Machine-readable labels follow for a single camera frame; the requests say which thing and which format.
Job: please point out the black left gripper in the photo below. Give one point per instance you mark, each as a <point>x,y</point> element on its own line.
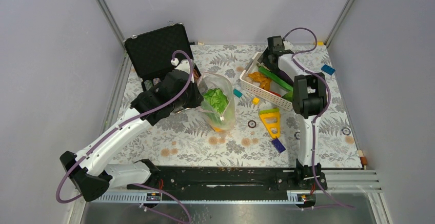
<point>197,99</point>

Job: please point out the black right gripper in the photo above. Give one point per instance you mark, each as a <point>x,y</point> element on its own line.
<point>263,58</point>

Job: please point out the white plastic basket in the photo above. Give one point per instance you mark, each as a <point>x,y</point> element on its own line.
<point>256,90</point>

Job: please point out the green lettuce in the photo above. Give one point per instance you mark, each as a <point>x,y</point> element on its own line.
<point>218,102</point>

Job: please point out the clear zip top bag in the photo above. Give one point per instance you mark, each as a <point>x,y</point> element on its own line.
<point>211,81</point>

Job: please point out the yellow bell pepper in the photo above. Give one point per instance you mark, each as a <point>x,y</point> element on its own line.
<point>218,129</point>

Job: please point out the purple eggplant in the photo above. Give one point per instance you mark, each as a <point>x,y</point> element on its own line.
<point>286,78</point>

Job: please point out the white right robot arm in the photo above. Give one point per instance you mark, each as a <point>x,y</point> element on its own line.
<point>308,94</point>

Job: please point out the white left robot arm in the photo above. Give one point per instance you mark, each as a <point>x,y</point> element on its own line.
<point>90,169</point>

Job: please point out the orange brown food piece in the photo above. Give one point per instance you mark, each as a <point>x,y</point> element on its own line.
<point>261,79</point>

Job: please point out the green cucumber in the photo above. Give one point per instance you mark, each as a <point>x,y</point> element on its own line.
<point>275,78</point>

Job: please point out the black poker chip case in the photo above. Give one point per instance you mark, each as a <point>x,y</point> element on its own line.
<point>151,52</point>

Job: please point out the green plastic piece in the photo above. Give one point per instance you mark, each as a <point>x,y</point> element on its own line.
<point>288,96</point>

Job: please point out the small yellow toy block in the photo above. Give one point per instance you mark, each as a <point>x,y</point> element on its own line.
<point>255,100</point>

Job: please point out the teal toy block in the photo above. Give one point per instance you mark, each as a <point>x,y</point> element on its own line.
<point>237,93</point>

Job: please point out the yellow triangular plastic tool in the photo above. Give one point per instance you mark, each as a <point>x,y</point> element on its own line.
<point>271,120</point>

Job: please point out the blue toy brick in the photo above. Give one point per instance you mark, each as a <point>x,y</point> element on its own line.
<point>328,69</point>

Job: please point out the floral table mat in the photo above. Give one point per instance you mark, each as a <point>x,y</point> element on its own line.
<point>185,139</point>

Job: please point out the purple toy brick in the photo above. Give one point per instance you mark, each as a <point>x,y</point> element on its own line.
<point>278,145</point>

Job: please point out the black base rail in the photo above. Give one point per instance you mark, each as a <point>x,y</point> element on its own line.
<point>234,183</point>

